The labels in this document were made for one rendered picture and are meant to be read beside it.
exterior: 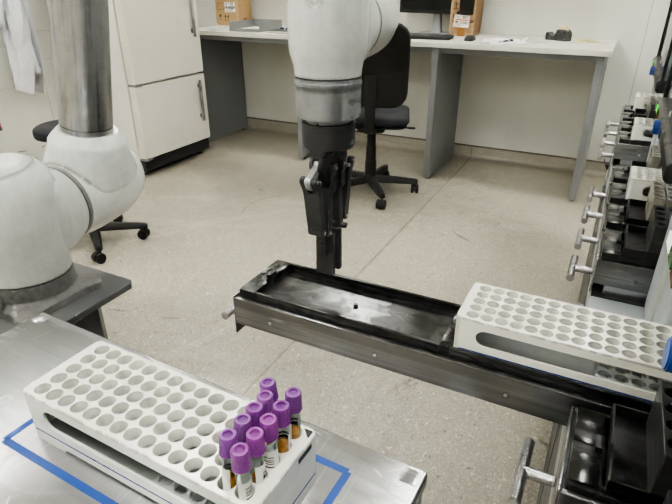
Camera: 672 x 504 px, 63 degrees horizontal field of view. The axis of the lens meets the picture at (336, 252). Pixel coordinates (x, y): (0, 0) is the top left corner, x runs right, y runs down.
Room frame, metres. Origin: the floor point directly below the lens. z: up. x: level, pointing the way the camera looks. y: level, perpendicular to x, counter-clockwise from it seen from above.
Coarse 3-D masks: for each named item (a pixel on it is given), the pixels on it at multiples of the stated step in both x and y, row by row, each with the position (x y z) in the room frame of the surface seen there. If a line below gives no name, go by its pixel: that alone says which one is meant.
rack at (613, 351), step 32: (480, 288) 0.67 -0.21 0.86; (480, 320) 0.58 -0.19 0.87; (512, 320) 0.58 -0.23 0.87; (544, 320) 0.58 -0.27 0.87; (576, 320) 0.58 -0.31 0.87; (608, 320) 0.58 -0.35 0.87; (640, 320) 0.58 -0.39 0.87; (480, 352) 0.58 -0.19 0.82; (512, 352) 0.59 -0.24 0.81; (544, 352) 0.59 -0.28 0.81; (576, 352) 0.53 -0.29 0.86; (608, 352) 0.52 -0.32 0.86; (640, 352) 0.52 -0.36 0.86; (608, 384) 0.51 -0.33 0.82; (640, 384) 0.52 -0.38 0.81
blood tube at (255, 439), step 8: (248, 432) 0.32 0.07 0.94; (256, 432) 0.32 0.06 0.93; (248, 440) 0.31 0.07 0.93; (256, 440) 0.31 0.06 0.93; (264, 440) 0.32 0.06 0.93; (256, 448) 0.31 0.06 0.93; (264, 448) 0.32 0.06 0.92; (256, 456) 0.31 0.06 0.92; (264, 456) 0.32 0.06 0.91; (256, 464) 0.32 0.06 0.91; (264, 464) 0.32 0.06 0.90; (256, 472) 0.32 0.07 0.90; (264, 472) 0.32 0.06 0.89; (256, 480) 0.32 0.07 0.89; (264, 480) 0.32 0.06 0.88
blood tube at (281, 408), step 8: (280, 400) 0.36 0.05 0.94; (280, 408) 0.35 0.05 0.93; (288, 408) 0.35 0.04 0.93; (280, 416) 0.35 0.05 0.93; (288, 416) 0.35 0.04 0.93; (280, 424) 0.35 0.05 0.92; (288, 424) 0.35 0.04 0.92; (280, 432) 0.35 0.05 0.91; (288, 432) 0.35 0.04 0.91; (280, 440) 0.35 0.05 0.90; (288, 440) 0.35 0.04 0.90; (280, 448) 0.35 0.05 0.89; (288, 448) 0.35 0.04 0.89
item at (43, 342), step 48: (0, 336) 0.61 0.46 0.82; (48, 336) 0.61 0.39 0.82; (96, 336) 0.61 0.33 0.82; (0, 384) 0.51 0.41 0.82; (0, 432) 0.44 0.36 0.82; (0, 480) 0.37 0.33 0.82; (48, 480) 0.37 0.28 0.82; (96, 480) 0.37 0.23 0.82; (336, 480) 0.37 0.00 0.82; (384, 480) 0.37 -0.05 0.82
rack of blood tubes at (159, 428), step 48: (48, 384) 0.44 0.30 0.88; (96, 384) 0.44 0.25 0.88; (144, 384) 0.44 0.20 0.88; (192, 384) 0.45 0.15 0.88; (48, 432) 0.42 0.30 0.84; (96, 432) 0.38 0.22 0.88; (144, 432) 0.37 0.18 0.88; (192, 432) 0.37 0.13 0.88; (144, 480) 0.35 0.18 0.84; (192, 480) 0.32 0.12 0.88; (288, 480) 0.33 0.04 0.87
